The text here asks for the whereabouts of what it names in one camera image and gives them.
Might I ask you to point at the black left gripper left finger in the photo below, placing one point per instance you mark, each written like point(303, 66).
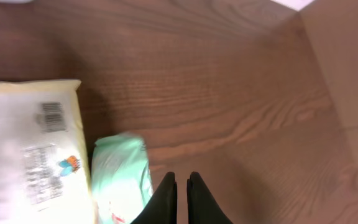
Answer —
point(162, 207)

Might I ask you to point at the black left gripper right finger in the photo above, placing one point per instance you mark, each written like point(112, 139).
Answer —
point(202, 207)

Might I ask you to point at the green tissue pack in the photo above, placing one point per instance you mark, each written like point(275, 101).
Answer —
point(120, 178)

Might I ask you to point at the wet wipes pack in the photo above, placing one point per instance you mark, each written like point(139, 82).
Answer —
point(44, 174)

